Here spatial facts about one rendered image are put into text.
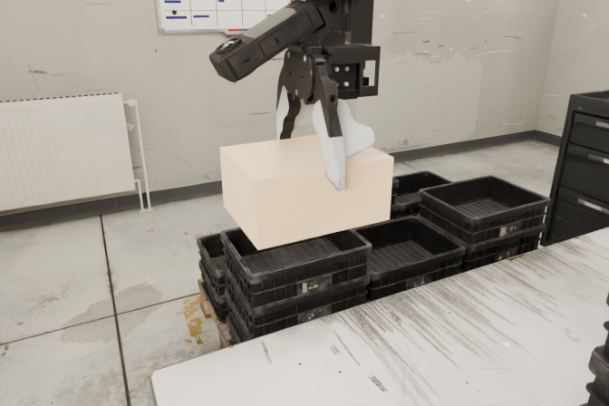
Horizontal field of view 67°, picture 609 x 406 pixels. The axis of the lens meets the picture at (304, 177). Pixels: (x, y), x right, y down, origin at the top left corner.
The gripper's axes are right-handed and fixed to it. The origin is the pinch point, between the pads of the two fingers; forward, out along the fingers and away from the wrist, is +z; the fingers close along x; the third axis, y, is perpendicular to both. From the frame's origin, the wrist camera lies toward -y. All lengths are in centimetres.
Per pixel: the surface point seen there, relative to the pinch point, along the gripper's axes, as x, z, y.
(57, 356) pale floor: 125, 110, -46
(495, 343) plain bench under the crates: 1, 40, 40
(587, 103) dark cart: 80, 22, 176
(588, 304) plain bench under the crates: 1, 40, 66
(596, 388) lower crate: -17, 33, 38
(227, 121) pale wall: 257, 57, 65
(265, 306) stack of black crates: 57, 61, 16
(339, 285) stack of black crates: 57, 61, 39
